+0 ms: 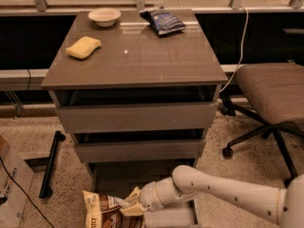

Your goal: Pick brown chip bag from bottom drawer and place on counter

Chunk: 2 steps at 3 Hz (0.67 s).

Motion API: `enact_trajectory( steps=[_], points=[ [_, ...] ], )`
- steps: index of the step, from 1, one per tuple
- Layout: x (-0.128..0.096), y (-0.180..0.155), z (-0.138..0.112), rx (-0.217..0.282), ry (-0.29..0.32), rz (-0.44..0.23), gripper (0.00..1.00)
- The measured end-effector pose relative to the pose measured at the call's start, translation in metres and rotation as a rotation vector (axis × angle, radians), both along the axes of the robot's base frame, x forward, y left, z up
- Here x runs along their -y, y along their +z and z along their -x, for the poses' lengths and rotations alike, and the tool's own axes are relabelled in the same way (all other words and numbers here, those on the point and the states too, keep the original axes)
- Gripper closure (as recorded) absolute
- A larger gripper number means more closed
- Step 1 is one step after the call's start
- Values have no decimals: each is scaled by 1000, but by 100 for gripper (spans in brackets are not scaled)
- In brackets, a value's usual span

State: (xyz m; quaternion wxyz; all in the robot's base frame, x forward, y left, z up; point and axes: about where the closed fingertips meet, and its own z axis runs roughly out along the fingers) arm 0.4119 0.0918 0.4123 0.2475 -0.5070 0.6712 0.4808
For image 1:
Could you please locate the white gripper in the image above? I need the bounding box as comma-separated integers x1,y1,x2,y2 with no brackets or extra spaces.
120,178,178,217

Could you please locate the brown chip bag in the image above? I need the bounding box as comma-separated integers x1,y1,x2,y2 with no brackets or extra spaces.
83,191,144,228

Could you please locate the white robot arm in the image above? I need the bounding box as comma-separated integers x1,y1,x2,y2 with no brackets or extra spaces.
121,165,304,228

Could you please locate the bottom grey drawer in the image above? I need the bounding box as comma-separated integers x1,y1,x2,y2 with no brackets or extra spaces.
90,159,201,228

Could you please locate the grey drawer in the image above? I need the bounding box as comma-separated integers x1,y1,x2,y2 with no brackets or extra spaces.
90,159,201,228
56,103,218,134
74,140,205,162

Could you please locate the middle grey drawer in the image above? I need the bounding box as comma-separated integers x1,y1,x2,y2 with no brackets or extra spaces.
74,140,205,162

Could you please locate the grey drawer cabinet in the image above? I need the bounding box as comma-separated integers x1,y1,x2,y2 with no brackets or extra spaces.
40,9,229,176

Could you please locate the top grey drawer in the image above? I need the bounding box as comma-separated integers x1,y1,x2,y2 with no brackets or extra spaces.
56,103,218,134

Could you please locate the blue chip bag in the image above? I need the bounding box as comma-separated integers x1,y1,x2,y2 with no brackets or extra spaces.
140,7,186,36

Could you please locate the black bar on floor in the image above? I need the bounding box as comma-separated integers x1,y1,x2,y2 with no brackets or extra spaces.
39,131,66,199

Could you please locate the white cardboard box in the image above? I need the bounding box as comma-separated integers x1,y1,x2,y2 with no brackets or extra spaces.
0,137,34,228

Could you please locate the yellow sponge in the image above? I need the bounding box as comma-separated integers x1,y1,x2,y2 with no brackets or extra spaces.
66,36,101,60

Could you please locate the grey office chair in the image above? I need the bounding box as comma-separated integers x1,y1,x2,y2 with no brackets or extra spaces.
220,63,304,185

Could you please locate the white bowl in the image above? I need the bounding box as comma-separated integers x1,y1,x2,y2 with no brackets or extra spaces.
88,8,121,28

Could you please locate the black cable on floor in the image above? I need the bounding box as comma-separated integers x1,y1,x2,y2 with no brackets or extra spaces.
0,155,57,228

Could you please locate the white cable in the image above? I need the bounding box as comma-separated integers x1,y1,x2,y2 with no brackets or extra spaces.
219,6,251,94

